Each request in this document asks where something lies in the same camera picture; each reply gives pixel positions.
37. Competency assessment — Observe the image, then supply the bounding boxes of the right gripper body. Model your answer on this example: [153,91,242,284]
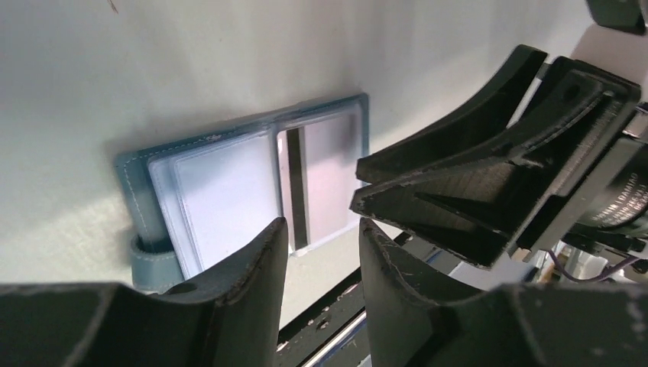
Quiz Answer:
[517,57,647,260]

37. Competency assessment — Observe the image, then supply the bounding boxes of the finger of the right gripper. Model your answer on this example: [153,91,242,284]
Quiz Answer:
[349,70,641,269]
[356,44,548,184]

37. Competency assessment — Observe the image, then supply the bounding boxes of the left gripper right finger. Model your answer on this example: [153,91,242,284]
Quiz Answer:
[359,219,647,366]

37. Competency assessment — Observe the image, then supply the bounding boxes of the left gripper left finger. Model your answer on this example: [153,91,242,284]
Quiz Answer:
[1,218,288,366]

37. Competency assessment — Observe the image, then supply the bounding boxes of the blue leather card holder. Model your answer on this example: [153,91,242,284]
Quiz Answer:
[115,93,369,293]

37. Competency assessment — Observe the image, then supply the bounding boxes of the white credit card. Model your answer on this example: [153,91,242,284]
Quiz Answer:
[277,108,368,256]

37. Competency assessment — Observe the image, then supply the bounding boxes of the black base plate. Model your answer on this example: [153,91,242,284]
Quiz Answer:
[275,230,431,367]

